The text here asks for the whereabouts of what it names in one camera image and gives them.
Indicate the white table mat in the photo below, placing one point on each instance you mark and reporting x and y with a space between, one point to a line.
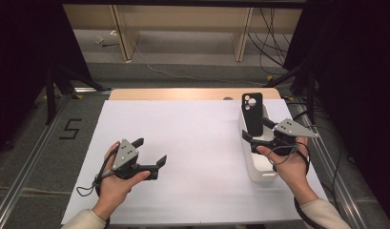
195 136

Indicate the dark curtain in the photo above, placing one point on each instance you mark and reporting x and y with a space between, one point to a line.
358 79
21 63

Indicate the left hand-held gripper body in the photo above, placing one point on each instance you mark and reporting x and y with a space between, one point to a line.
126 156

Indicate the person's right hand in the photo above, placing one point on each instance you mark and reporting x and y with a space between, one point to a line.
294 171

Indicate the black metal stand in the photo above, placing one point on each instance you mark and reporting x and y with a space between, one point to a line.
50 95
311 95

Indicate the wooden table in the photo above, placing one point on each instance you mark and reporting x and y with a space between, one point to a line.
183 94

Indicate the aluminium floor rail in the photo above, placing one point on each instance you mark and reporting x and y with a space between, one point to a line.
27 162
332 178

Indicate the person's left hand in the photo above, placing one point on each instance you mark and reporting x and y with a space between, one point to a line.
114 194

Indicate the white plastic bin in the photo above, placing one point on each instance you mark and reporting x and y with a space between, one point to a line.
261 165

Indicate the beige wooden shelf unit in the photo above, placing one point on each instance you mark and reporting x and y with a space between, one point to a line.
126 31

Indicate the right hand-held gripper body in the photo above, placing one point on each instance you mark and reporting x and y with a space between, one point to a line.
292 129

